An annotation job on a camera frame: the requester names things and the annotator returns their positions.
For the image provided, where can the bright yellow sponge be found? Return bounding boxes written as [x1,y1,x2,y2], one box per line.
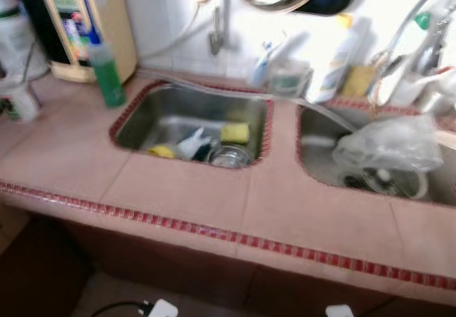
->
[219,121,252,145]

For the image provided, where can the small clear plastic bucket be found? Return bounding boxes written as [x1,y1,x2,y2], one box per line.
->
[269,59,314,98]

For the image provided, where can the beige flat hose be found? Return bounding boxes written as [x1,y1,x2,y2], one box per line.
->
[435,128,456,150]

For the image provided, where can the chrome gooseneck faucet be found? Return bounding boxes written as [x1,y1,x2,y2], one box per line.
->
[374,0,456,76]

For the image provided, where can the white curved supply hose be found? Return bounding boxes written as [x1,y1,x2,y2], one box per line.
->
[137,0,214,61]

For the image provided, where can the white bottle with green cap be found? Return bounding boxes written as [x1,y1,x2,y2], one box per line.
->
[388,11,435,104]

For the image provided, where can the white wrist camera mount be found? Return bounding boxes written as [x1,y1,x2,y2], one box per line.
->
[146,299,179,317]
[326,304,355,317]

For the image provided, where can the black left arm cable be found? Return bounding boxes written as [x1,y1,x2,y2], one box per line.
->
[91,301,150,317]

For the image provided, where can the dark stirring stick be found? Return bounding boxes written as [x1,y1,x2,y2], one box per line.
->
[21,43,35,83]

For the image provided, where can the white printed mug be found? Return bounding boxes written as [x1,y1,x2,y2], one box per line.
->
[0,80,40,123]

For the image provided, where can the steel sink basin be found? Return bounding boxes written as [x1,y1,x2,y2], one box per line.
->
[109,80,275,172]
[296,100,456,207]

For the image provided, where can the small steel cup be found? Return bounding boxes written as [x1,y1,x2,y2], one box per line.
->
[420,82,456,115]

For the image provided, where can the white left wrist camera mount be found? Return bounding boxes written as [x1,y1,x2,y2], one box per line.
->
[146,299,179,317]

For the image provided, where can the white bottle with yellow cap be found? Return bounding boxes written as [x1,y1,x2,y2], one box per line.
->
[313,14,371,104]

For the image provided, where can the white jar with green lid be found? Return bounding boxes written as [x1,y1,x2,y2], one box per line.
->
[0,0,49,83]

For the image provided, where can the white and blue toothbrush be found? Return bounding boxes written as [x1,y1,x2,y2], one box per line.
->
[260,32,307,61]

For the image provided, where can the clear toothbrush cup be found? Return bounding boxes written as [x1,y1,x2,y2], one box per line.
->
[247,53,271,90]

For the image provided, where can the blue mug with white rabbit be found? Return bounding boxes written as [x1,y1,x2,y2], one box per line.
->
[175,127,214,162]

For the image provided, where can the beige water ionizer appliance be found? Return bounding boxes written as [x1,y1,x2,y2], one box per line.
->
[14,0,138,84]

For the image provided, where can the green dish soap bottle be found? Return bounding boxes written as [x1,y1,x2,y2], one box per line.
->
[85,21,128,109]

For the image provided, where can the stainless steel bowl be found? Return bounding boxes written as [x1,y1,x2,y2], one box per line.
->
[207,144,252,170]

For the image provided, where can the mustard yellow sponge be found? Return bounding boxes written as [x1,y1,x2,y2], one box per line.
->
[342,64,377,98]

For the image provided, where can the chrome wall tap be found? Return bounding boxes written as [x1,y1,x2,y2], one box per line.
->
[203,0,232,56]

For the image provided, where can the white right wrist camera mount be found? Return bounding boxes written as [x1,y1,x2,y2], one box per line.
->
[326,304,355,317]

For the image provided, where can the clear round bowl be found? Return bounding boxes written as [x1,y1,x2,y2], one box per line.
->
[360,167,430,200]

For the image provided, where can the clear plastic bag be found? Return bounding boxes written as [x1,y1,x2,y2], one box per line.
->
[333,114,444,173]

